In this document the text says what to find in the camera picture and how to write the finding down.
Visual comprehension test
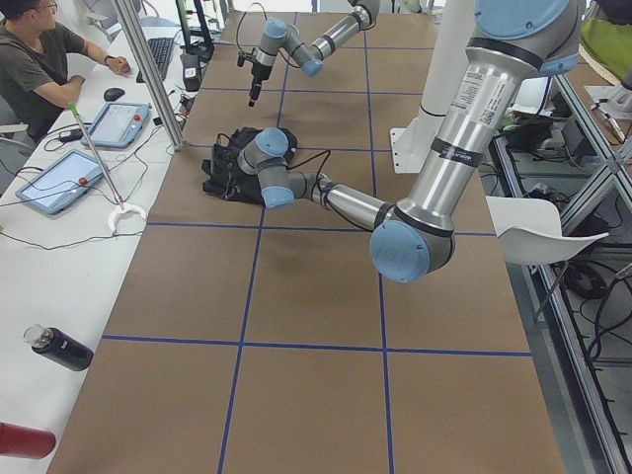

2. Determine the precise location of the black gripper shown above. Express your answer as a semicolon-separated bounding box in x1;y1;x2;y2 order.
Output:
210;144;241;181
248;63;271;108

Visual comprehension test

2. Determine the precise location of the black graphic t-shirt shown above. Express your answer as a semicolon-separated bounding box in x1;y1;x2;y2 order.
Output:
201;127;297;209

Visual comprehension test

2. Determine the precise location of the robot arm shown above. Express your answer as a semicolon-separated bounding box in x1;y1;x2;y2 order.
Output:
228;1;586;282
237;0;379;107

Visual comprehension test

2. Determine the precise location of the black keyboard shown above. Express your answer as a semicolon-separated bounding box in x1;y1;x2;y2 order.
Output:
147;37;175;81

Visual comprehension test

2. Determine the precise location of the blue teach pendant far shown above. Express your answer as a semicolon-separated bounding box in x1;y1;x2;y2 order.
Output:
88;102;151;149

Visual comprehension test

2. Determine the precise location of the blue teach pendant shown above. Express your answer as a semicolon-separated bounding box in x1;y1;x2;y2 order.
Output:
88;102;151;149
15;150;103;215

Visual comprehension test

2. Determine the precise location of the black computer mouse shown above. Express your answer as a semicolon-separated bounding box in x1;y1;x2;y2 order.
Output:
103;87;125;102

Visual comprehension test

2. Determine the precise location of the blue teach pendant near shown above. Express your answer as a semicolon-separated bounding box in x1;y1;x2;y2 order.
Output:
15;150;103;215

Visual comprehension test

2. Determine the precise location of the brown paper table cover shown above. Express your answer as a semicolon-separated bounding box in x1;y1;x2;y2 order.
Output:
49;13;564;473

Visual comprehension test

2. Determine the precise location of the seated person in grey shirt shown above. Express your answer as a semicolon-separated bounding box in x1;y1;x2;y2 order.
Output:
1;0;131;141

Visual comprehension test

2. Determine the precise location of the black water bottle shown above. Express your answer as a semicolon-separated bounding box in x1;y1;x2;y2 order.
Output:
23;324;94;371

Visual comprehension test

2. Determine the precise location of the red fire extinguisher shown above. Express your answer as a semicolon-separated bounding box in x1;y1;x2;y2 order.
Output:
0;423;56;459

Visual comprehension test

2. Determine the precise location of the green cloth pile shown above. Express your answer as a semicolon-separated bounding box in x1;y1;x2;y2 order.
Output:
581;19;631;83

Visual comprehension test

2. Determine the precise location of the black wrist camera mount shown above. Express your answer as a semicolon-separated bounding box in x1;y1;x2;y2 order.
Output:
237;48;257;67

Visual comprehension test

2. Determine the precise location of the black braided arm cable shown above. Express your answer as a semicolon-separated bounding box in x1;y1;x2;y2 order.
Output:
235;2;292;63

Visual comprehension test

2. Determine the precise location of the thin black cable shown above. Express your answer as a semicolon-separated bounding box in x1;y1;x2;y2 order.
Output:
0;122;152;251

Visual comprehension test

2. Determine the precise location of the metal clamp ring tool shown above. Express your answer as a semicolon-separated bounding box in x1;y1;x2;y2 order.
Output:
67;102;147;236

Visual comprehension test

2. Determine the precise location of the aluminium frame post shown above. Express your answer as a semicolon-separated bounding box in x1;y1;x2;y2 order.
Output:
114;0;185;151

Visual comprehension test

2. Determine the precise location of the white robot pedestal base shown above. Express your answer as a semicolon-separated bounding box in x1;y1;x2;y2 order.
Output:
390;0;475;174

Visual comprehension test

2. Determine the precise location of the aluminium table frame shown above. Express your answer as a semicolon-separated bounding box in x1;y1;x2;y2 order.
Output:
488;65;631;473

